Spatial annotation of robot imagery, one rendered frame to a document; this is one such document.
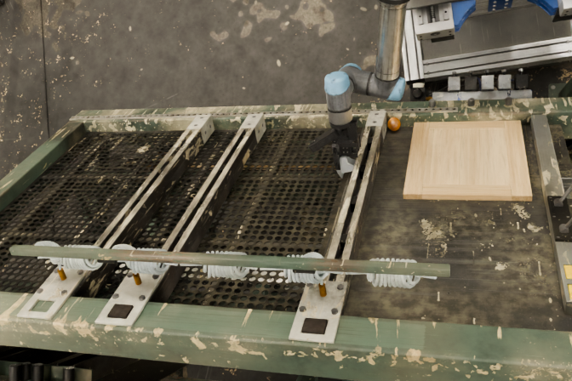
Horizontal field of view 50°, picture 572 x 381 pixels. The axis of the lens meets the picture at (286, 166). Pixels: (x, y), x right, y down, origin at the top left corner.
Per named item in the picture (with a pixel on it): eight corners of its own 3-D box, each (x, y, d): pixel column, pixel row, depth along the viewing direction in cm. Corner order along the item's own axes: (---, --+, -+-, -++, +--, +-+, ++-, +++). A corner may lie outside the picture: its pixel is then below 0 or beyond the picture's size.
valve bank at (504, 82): (535, 75, 251) (542, 61, 228) (535, 110, 250) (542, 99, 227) (410, 80, 265) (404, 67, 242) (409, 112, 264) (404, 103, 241)
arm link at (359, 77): (372, 88, 203) (363, 102, 194) (340, 81, 206) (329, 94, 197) (374, 65, 198) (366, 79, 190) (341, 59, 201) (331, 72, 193)
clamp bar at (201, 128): (219, 129, 254) (207, 75, 242) (64, 349, 156) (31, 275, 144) (197, 129, 257) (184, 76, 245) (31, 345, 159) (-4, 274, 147)
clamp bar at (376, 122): (391, 127, 234) (388, 67, 222) (338, 376, 137) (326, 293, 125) (366, 127, 237) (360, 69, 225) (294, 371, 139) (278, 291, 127)
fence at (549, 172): (545, 124, 219) (546, 114, 217) (588, 315, 141) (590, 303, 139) (530, 124, 221) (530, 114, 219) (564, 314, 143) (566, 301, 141)
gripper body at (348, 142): (357, 159, 197) (354, 126, 191) (331, 159, 199) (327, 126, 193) (361, 148, 203) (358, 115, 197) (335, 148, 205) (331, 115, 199)
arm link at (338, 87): (352, 69, 190) (345, 81, 183) (355, 102, 195) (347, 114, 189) (328, 69, 193) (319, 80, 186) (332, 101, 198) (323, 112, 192)
